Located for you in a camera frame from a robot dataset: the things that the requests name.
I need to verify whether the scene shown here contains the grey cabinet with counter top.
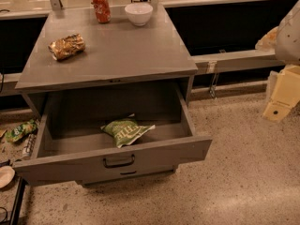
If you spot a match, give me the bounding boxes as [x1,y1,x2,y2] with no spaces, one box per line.
[14,4,199,117]

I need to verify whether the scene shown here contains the black drawer handle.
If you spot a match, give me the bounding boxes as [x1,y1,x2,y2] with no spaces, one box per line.
[102,155,135,169]
[120,171,137,175]

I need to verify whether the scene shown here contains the green jalapeno chip bag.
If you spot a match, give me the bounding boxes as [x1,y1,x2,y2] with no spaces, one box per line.
[100,113,156,148]

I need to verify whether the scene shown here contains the white wrapped snack on floor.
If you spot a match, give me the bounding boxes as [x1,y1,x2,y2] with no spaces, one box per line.
[22,134,37,159]

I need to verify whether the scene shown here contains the grey metal rail frame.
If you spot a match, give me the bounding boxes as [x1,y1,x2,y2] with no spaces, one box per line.
[192,50,283,98]

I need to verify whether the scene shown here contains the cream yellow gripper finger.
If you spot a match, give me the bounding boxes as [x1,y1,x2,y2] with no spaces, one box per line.
[262,65,300,122]

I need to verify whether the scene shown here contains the open grey top drawer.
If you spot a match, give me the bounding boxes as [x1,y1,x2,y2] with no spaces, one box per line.
[13,81,212,186]

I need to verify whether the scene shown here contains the orange soda can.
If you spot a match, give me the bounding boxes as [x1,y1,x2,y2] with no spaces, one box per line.
[91,0,111,23]

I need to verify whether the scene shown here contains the white ceramic bowl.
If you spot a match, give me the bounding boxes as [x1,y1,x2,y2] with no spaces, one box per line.
[125,3,153,26]

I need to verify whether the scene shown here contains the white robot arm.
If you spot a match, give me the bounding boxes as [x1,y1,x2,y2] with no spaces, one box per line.
[262,1,300,122]

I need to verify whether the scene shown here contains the black metal stand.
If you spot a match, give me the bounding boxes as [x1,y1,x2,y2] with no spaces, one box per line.
[0,159,26,225]

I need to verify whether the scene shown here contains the gold brown chip bag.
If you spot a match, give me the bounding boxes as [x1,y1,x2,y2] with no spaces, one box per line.
[48,34,85,61]

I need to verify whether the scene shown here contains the black lower drawer handle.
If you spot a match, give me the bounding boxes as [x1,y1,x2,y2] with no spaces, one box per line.
[120,171,137,175]

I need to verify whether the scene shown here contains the white plate on floor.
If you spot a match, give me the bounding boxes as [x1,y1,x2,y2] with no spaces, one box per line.
[0,166,15,188]

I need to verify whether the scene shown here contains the green snack bag on floor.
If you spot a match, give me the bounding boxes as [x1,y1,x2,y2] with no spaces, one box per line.
[5,119,38,143]

